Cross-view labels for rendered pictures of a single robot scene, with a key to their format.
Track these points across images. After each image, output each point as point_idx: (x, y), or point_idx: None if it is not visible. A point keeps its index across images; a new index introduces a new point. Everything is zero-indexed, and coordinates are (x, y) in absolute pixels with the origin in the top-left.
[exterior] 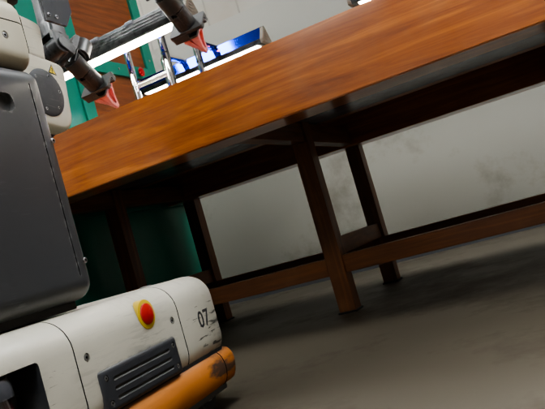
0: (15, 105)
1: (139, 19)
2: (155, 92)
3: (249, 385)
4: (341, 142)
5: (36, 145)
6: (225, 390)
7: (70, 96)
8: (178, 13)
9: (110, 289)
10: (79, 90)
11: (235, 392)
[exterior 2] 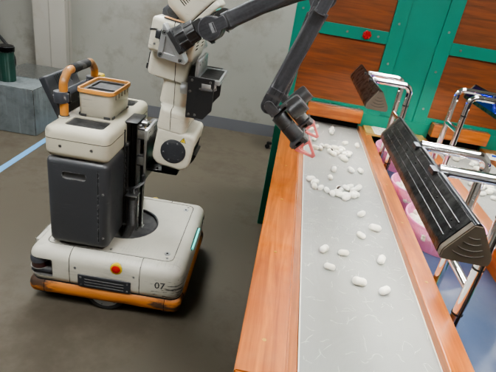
0: (86, 179)
1: (370, 83)
2: (275, 161)
3: (203, 319)
4: None
5: (92, 195)
6: (204, 311)
7: (414, 75)
8: (282, 131)
9: None
10: (428, 71)
11: (195, 316)
